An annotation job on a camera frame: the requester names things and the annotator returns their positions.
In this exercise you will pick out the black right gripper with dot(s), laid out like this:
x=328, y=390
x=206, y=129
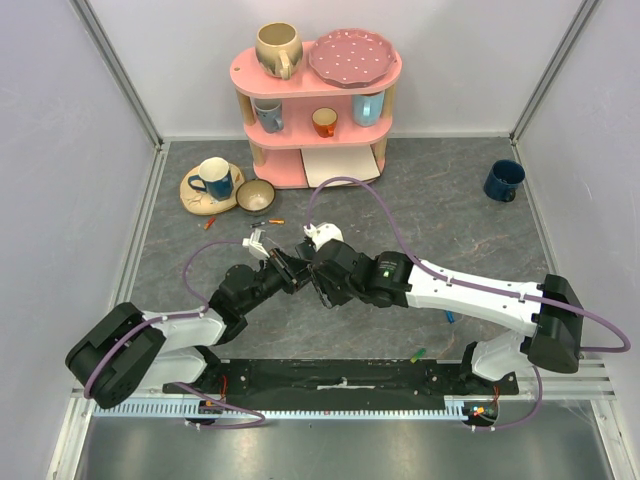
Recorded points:
x=318, y=282

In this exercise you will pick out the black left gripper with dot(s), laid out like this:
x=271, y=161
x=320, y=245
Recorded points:
x=290, y=269

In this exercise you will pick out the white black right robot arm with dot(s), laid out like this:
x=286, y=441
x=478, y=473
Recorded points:
x=543, y=320

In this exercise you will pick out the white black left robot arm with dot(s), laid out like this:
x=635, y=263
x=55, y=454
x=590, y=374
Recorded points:
x=130, y=347

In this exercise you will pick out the red battery near coaster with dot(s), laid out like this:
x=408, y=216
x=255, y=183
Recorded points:
x=209, y=223

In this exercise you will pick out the brown beige bowl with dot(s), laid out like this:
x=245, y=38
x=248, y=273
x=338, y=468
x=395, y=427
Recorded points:
x=256, y=197

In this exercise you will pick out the beige round coaster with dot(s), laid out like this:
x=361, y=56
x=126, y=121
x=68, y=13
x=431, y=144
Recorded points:
x=202, y=204

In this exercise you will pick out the green yellow battery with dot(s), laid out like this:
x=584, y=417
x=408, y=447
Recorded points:
x=418, y=355

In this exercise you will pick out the white flat board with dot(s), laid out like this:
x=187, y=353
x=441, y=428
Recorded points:
x=357, y=162

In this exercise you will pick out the navy white mug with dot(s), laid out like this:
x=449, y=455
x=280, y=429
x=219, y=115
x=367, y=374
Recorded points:
x=214, y=178

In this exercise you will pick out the small orange cup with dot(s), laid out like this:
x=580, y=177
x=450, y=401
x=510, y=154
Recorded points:
x=324, y=121

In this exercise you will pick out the light blue mug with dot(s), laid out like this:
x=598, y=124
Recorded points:
x=367, y=109

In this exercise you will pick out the pink three-tier shelf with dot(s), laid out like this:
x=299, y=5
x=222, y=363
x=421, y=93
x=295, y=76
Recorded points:
x=277, y=157

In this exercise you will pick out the grey blue mug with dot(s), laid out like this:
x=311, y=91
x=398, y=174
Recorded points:
x=269, y=114

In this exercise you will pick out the dark blue cup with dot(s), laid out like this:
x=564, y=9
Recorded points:
x=503, y=180

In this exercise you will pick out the pink dotted plate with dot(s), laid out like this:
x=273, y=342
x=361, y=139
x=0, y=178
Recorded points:
x=352, y=58

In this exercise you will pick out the beige ceramic mug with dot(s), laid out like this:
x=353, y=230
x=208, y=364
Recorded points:
x=279, y=49

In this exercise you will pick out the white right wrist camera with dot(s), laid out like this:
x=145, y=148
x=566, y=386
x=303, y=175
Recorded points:
x=322, y=234

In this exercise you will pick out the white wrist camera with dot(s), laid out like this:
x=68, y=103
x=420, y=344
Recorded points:
x=254, y=244
x=322, y=234

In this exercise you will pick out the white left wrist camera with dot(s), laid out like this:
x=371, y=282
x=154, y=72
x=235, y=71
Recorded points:
x=254, y=244

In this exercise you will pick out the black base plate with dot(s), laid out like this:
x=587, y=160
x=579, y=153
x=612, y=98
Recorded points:
x=345, y=385

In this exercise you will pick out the white slotted cable duct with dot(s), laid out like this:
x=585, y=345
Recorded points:
x=191, y=408

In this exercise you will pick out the aluminium frame rail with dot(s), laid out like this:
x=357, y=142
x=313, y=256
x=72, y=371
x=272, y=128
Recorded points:
x=590, y=379

